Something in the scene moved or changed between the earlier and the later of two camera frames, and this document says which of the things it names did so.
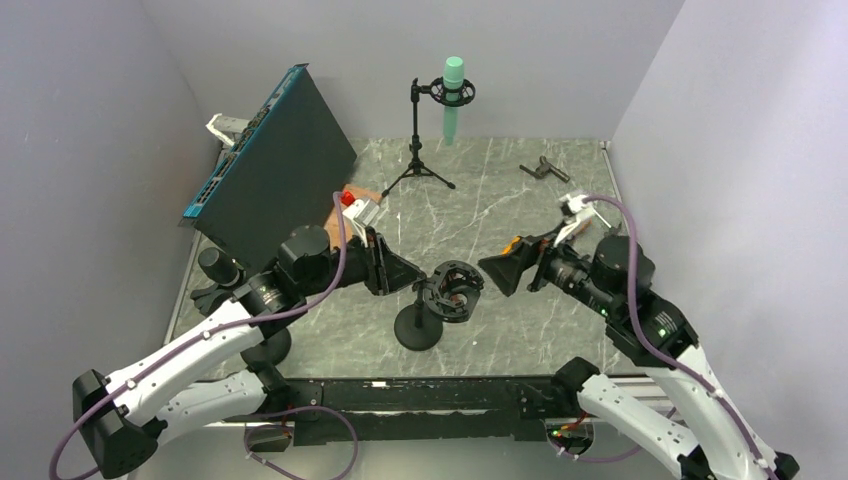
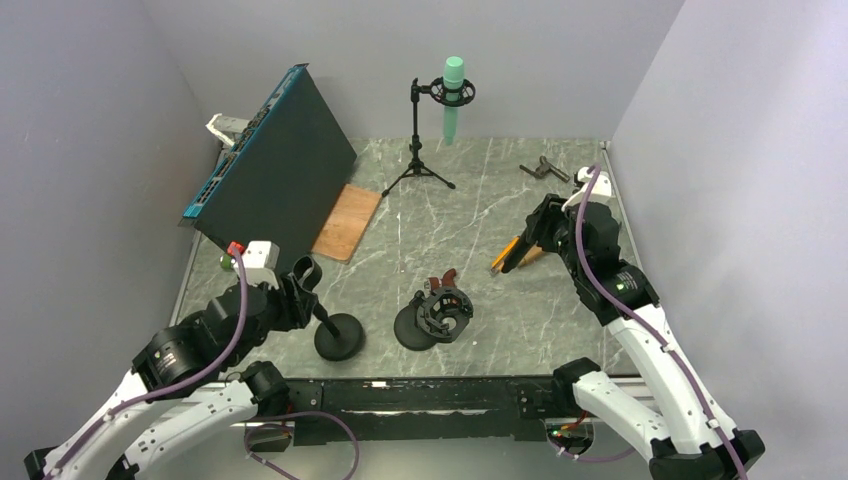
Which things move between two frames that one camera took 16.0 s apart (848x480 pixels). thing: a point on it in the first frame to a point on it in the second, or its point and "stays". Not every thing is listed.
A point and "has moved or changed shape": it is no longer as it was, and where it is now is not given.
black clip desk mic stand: [263, 358] to [337, 338]
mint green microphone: [453, 79] stays
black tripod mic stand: [446, 96] stays
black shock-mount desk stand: [450, 294] has moved or changed shape
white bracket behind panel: [230, 129] stays
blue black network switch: [278, 176] stays
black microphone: [217, 267] has moved or changed shape
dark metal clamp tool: [544, 168] stays
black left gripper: [387, 271] to [296, 303]
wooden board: [332, 225] stays
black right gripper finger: [505, 270] to [540, 224]
